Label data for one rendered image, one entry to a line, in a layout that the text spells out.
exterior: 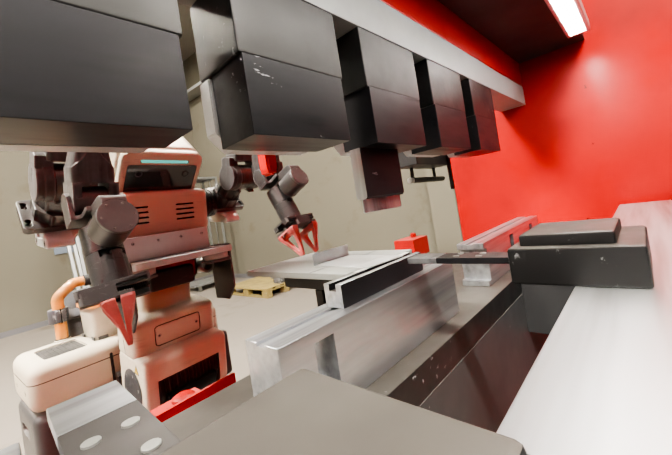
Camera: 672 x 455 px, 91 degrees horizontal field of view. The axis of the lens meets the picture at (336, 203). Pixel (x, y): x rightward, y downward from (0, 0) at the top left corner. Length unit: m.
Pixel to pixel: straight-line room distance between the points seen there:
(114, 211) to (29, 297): 6.44
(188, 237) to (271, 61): 0.71
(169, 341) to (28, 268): 6.04
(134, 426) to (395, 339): 0.35
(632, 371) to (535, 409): 0.06
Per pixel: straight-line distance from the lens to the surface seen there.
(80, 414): 0.25
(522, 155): 1.31
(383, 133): 0.49
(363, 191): 0.48
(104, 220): 0.60
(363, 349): 0.44
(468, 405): 0.63
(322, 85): 0.42
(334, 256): 0.61
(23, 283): 7.00
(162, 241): 0.98
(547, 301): 0.90
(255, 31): 0.38
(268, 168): 0.46
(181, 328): 1.04
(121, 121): 0.28
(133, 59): 0.31
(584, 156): 1.28
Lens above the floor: 1.09
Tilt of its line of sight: 1 degrees up
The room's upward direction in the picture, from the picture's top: 9 degrees counter-clockwise
